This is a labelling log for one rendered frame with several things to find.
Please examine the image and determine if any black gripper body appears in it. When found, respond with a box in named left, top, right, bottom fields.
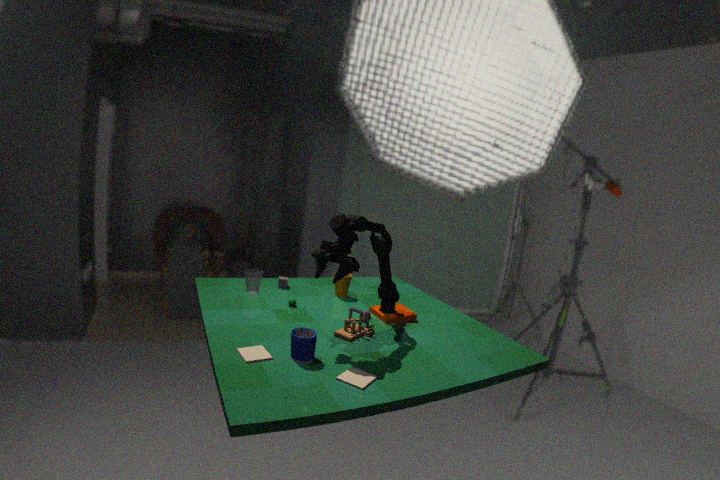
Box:
left=311, top=240, right=360, bottom=272

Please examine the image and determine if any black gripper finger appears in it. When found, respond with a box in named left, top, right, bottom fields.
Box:
left=332, top=262, right=353, bottom=284
left=314, top=256, right=327, bottom=279

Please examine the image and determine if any yellow cup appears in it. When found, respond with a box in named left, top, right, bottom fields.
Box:
left=335, top=274, right=352, bottom=297

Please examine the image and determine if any beige flat square tile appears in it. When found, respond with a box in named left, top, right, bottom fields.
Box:
left=336, top=367, right=377, bottom=390
left=237, top=345, right=273, bottom=363

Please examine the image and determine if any blue mug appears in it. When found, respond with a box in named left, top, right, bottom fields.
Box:
left=291, top=327, right=317, bottom=363

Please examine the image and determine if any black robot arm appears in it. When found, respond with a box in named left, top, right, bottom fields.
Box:
left=319, top=213, right=400, bottom=314

